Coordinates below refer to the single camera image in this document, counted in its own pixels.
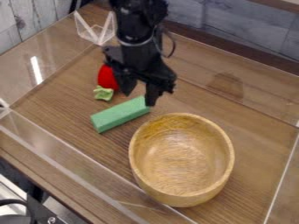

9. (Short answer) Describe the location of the red plush strawberry toy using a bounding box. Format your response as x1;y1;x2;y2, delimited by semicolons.
94;64;119;102

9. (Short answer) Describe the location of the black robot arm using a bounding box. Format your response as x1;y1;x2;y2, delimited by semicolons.
103;0;178;107

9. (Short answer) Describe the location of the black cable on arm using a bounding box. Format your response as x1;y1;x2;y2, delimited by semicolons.
152;24;178;60

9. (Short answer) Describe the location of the clear acrylic corner bracket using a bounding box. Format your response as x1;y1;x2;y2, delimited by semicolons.
74;11;116;46

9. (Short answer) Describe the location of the green rectangular block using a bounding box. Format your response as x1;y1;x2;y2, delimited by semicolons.
90;96;150;133

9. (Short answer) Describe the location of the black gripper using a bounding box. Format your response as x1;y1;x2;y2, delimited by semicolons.
102;40;179;108

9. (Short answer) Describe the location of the brown wooden bowl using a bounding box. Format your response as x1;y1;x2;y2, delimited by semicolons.
128;113;235;207

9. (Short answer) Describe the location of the black stand base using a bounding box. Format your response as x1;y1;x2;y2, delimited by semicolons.
0;193;60;224

